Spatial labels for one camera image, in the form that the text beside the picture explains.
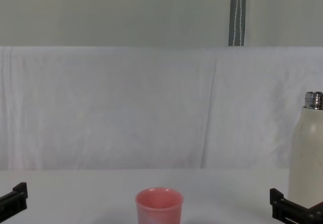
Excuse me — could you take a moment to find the cream vacuum bottle steel neck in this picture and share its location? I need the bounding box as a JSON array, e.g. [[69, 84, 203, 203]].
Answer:
[[288, 91, 323, 207]]

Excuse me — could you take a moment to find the pink cup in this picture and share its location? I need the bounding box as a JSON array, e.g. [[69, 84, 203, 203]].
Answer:
[[135, 187, 184, 224]]

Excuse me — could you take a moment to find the white table cloth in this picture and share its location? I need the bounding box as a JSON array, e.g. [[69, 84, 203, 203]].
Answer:
[[0, 45, 323, 224]]

